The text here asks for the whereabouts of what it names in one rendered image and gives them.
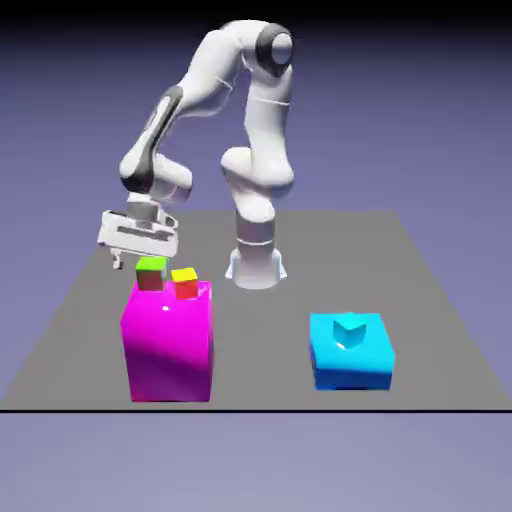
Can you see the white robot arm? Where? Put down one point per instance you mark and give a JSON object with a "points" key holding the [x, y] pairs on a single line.
{"points": [[266, 128]]}

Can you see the small green cube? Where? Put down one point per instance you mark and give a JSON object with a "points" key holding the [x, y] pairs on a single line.
{"points": [[151, 274]]}

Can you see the large magenta box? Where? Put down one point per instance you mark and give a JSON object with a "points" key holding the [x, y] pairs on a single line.
{"points": [[168, 348]]}

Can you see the small yellow cube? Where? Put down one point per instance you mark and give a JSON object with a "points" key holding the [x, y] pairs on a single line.
{"points": [[186, 284]]}

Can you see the small cyan cube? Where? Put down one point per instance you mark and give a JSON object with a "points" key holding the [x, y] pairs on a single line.
{"points": [[348, 332]]}

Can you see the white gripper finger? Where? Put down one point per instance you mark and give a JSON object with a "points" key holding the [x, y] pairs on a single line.
{"points": [[116, 262]]}

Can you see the large cyan box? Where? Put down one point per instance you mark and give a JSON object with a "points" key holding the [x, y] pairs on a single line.
{"points": [[352, 366]]}

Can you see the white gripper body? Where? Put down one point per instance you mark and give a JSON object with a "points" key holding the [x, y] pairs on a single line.
{"points": [[132, 240]]}

